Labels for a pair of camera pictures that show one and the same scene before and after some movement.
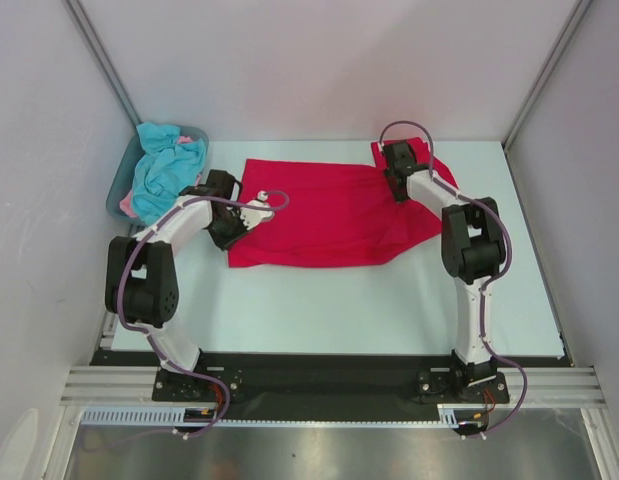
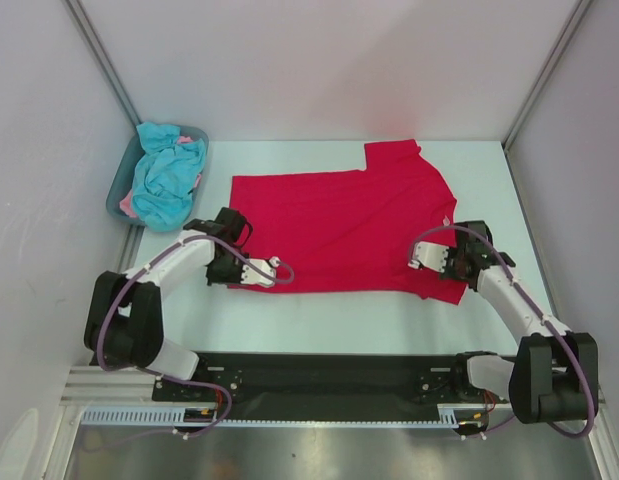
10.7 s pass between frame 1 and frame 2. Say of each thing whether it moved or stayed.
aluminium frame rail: stayed
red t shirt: moved
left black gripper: moved
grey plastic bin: stayed
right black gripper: moved
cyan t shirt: stayed
